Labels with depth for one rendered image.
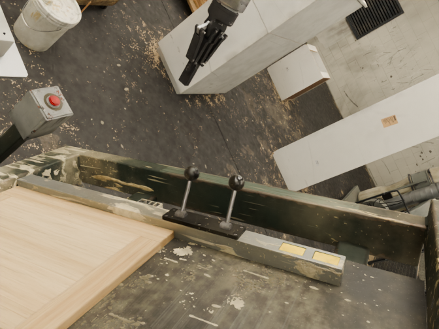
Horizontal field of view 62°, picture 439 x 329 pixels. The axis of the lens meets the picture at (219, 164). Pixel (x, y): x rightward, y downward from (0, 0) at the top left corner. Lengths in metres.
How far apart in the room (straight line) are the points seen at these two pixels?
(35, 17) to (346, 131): 3.29
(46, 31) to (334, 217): 2.19
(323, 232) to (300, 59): 4.95
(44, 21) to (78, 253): 1.98
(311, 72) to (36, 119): 4.80
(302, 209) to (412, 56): 7.90
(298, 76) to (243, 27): 2.70
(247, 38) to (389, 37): 5.93
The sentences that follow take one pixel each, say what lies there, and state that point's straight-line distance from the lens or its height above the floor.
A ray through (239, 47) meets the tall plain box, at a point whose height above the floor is 0.81.
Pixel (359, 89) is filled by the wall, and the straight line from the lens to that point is 8.87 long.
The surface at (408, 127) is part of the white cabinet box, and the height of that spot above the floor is 1.56.
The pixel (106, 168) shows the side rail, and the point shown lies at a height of 1.00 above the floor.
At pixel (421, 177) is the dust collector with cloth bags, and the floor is 1.22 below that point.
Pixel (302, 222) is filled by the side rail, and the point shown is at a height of 1.55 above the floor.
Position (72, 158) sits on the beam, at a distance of 1.37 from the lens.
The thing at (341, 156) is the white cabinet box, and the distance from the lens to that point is 4.49.
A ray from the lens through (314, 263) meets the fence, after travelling 0.77.
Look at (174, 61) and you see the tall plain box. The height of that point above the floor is 0.16.
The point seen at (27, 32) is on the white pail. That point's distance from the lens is 2.77.
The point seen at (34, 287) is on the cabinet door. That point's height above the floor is 1.26.
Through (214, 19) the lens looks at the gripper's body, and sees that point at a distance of 0.98.
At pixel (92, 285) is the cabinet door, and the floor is 1.34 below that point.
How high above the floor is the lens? 1.97
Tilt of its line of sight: 33 degrees down
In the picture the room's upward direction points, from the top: 63 degrees clockwise
